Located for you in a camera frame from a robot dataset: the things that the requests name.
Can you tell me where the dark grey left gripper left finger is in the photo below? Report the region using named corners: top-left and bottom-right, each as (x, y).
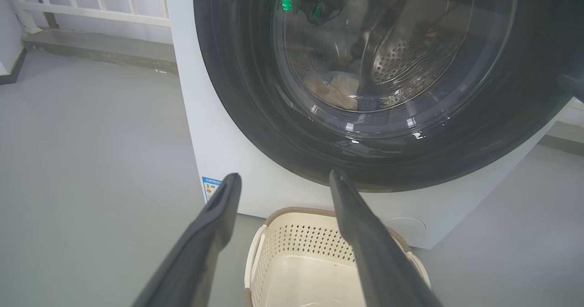
top-left (131, 173), bottom-right (242, 307)

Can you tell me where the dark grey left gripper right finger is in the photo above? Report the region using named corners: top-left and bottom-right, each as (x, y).
top-left (329, 170), bottom-right (443, 307)

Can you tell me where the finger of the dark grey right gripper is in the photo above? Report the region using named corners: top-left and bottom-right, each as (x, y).
top-left (558, 73), bottom-right (584, 103)

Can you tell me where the blue garment with cream lining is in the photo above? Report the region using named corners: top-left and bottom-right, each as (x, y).
top-left (303, 72), bottom-right (361, 111)

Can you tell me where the black round glass washer door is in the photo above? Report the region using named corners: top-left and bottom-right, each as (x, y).
top-left (193, 0), bottom-right (584, 193)

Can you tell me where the white front-load washing machine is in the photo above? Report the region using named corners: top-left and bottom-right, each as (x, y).
top-left (163, 0), bottom-right (584, 250)

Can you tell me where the stainless steel washing machine drum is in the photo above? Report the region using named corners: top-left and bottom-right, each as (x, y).
top-left (274, 0), bottom-right (518, 114)

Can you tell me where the round white filter cover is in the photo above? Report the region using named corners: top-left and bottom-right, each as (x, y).
top-left (386, 217), bottom-right (426, 246)

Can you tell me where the cream perforated laundry basket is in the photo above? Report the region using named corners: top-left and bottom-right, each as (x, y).
top-left (243, 207), bottom-right (432, 307)

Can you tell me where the blue energy label sticker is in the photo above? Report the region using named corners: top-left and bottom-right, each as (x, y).
top-left (202, 176), bottom-right (224, 203)

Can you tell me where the white metal railing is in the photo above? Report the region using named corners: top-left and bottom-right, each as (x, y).
top-left (0, 0), bottom-right (172, 34)

